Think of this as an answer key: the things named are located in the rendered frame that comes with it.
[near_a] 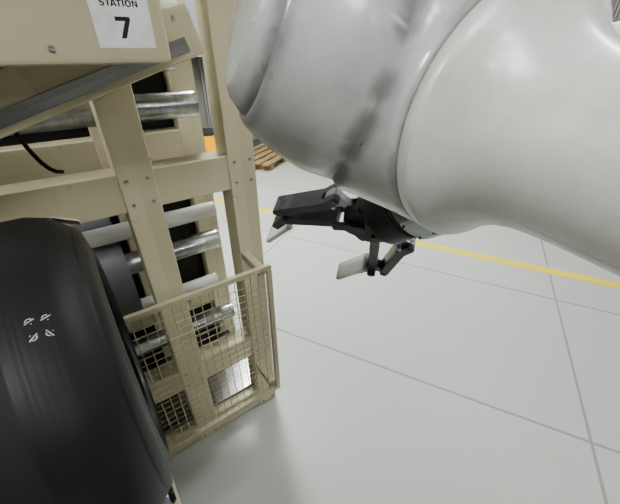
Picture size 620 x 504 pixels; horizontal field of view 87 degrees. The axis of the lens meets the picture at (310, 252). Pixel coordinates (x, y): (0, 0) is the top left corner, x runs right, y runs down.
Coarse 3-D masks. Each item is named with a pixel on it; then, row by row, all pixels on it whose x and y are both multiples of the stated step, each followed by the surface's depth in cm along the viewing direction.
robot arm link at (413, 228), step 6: (396, 216) 32; (402, 216) 32; (402, 222) 32; (408, 222) 32; (414, 222) 32; (408, 228) 33; (414, 228) 33; (420, 228) 32; (414, 234) 33; (420, 234) 33; (426, 234) 33; (432, 234) 33; (438, 234) 33
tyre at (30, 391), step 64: (0, 256) 40; (64, 256) 44; (0, 320) 36; (64, 320) 38; (0, 384) 33; (64, 384) 36; (128, 384) 42; (0, 448) 32; (64, 448) 35; (128, 448) 40
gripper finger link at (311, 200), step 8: (304, 192) 41; (312, 192) 40; (320, 192) 39; (288, 200) 41; (296, 200) 41; (304, 200) 40; (312, 200) 39; (320, 200) 38; (328, 200) 37; (336, 200) 37; (280, 208) 41; (288, 208) 40; (296, 208) 40; (304, 208) 40; (312, 208) 39; (320, 208) 39; (328, 208) 38
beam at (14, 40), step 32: (0, 0) 46; (32, 0) 48; (64, 0) 50; (0, 32) 48; (32, 32) 49; (64, 32) 51; (160, 32) 58; (0, 64) 49; (32, 64) 51; (64, 64) 53; (96, 64) 56
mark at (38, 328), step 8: (40, 312) 37; (48, 312) 38; (24, 320) 36; (32, 320) 36; (40, 320) 37; (48, 320) 37; (24, 328) 36; (32, 328) 36; (40, 328) 36; (48, 328) 37; (56, 328) 37; (24, 336) 36; (32, 336) 36; (40, 336) 36; (48, 336) 37; (56, 336) 37; (32, 344) 36
